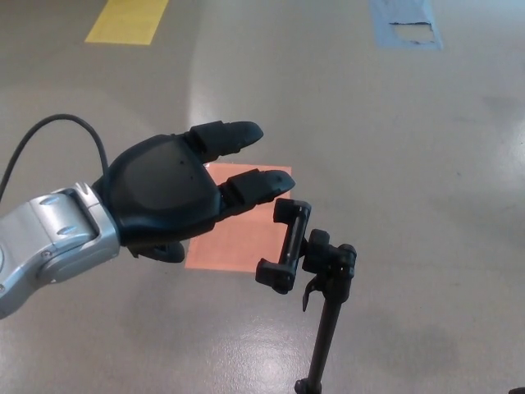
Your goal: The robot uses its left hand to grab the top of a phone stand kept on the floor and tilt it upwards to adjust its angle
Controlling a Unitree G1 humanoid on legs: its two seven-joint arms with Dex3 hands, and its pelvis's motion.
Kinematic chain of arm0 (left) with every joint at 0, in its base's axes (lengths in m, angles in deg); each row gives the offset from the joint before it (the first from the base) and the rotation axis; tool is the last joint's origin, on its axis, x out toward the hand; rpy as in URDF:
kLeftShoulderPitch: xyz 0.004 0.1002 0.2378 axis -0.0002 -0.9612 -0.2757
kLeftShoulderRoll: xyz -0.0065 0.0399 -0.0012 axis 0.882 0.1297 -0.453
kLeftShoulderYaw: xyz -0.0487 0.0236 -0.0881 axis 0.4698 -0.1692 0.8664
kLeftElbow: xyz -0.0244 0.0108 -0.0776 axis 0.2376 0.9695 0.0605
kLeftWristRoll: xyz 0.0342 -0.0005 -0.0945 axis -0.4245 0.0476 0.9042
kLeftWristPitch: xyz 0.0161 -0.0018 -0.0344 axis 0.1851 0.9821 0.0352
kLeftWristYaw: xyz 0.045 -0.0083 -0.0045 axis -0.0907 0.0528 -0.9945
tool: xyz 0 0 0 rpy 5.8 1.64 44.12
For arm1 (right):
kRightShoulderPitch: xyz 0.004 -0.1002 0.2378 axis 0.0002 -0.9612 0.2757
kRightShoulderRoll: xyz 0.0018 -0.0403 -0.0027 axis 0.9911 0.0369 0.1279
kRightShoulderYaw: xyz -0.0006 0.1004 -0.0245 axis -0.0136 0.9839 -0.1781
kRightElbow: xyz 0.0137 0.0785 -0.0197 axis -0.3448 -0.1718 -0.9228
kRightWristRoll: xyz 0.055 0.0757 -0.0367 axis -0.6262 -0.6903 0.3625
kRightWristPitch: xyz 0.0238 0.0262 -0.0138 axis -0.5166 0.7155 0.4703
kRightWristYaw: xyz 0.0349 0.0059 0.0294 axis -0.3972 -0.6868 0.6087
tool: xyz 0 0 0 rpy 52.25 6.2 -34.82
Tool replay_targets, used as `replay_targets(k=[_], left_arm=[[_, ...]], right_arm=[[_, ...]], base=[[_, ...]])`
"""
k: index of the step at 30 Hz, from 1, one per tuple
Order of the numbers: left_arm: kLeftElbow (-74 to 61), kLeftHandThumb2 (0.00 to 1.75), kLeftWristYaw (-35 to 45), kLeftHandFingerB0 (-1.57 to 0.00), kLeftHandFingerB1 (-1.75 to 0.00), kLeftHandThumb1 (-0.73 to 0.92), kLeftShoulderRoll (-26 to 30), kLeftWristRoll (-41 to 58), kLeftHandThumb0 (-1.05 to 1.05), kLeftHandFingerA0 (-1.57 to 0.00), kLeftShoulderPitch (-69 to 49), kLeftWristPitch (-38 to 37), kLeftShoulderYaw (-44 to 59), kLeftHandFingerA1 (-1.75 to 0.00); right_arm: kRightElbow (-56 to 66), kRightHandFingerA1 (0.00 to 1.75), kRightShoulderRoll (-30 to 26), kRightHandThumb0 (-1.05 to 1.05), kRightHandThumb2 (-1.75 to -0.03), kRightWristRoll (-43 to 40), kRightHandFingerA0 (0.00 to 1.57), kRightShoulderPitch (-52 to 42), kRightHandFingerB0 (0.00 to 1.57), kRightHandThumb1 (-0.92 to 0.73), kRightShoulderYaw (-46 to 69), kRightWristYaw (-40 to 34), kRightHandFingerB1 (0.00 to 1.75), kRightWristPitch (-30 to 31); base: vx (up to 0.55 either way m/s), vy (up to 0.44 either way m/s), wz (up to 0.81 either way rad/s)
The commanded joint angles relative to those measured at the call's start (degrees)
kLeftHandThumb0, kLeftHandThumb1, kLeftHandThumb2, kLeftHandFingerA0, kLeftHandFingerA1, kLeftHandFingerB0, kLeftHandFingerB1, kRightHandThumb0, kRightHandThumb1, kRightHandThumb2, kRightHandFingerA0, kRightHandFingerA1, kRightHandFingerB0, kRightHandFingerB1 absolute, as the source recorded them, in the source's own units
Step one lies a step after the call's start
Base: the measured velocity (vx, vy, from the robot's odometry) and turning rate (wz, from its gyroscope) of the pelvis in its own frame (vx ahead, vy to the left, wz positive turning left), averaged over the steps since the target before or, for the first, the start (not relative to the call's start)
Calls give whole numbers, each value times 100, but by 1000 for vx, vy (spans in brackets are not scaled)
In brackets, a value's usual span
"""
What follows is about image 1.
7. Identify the orange floor tape patch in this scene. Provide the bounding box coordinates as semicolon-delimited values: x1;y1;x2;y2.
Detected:
184;163;293;273

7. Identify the black phone stand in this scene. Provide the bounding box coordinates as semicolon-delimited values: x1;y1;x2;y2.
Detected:
254;198;358;394

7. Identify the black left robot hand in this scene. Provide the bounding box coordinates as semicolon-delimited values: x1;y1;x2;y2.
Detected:
90;120;297;264

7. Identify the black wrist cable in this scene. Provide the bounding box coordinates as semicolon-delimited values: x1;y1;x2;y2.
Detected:
0;113;111;199

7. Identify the torn blue floor tape patch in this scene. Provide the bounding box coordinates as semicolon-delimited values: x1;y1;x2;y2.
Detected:
368;0;444;51

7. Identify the yellow floor tape patch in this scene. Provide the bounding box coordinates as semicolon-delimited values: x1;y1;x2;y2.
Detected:
84;0;171;46

